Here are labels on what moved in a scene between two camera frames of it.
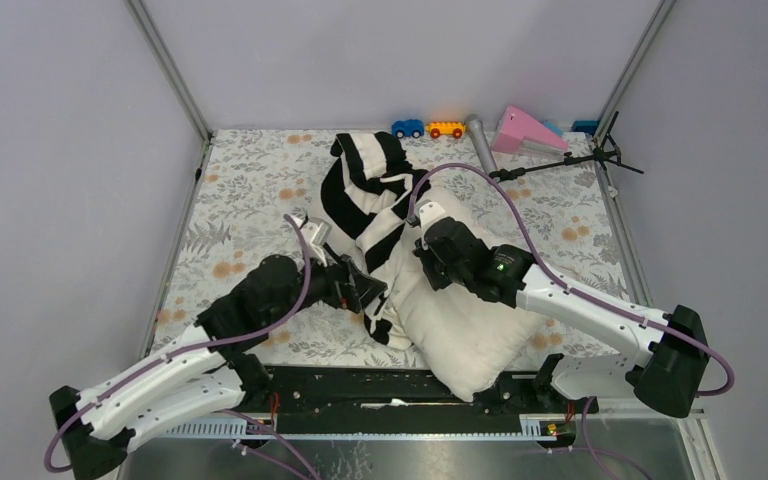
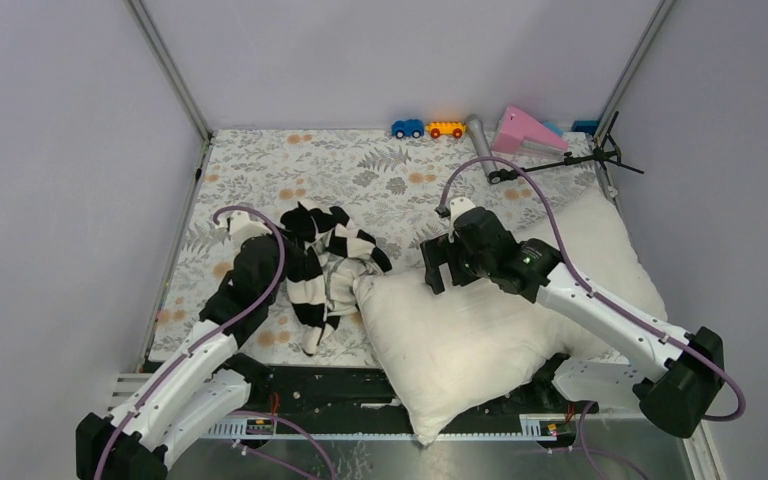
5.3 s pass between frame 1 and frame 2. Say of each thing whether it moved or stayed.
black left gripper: moved
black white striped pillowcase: moved
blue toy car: stayed
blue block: stayed
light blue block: stayed
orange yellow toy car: stayed
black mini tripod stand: stayed
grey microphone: stayed
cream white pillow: moved
